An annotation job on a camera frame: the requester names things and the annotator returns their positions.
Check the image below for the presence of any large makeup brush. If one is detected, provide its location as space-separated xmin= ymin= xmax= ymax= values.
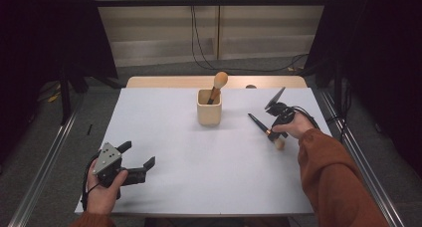
xmin=206 ymin=71 xmax=229 ymax=106

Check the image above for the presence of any black metal stand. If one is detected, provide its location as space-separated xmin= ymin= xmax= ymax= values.
xmin=59 ymin=64 xmax=73 ymax=125
xmin=332 ymin=61 xmax=344 ymax=116

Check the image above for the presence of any black wall cable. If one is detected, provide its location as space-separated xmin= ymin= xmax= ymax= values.
xmin=190 ymin=4 xmax=310 ymax=74

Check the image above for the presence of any person's left hand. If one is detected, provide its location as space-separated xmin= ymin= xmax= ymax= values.
xmin=86 ymin=168 xmax=129 ymax=216

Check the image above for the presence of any person's right hand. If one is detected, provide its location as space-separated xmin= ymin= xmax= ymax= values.
xmin=271 ymin=112 xmax=317 ymax=141

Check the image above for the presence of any black floor cable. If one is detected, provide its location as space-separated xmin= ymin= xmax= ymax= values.
xmin=324 ymin=87 xmax=352 ymax=148

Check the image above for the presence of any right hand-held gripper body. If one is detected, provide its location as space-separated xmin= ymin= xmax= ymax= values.
xmin=264 ymin=86 xmax=297 ymax=126

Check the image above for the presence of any beige square cup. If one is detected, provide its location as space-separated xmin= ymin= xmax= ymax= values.
xmin=196 ymin=89 xmax=223 ymax=127

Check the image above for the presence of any black horizontal bar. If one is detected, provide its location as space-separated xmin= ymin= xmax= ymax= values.
xmin=94 ymin=0 xmax=329 ymax=7

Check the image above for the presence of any aluminium floor rail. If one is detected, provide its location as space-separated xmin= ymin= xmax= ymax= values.
xmin=7 ymin=94 xmax=86 ymax=227
xmin=317 ymin=89 xmax=406 ymax=227

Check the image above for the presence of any black curtain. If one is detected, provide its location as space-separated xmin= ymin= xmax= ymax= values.
xmin=0 ymin=0 xmax=118 ymax=165
xmin=303 ymin=0 xmax=422 ymax=178

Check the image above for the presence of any right hand-held gripper cable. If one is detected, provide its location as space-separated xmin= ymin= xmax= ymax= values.
xmin=292 ymin=106 xmax=321 ymax=130

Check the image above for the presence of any left hand-held gripper cable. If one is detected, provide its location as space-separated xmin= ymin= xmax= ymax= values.
xmin=81 ymin=153 xmax=101 ymax=211

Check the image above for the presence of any hand-held gripper cable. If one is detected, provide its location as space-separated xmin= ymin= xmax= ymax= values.
xmin=292 ymin=106 xmax=321 ymax=130
xmin=81 ymin=153 xmax=101 ymax=211

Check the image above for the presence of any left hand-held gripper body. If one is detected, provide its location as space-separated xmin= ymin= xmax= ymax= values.
xmin=92 ymin=141 xmax=147 ymax=200

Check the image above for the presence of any small makeup brush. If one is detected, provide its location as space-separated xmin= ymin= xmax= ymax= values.
xmin=247 ymin=113 xmax=287 ymax=151

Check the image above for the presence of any white table mat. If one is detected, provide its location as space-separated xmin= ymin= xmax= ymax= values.
xmin=74 ymin=87 xmax=333 ymax=218

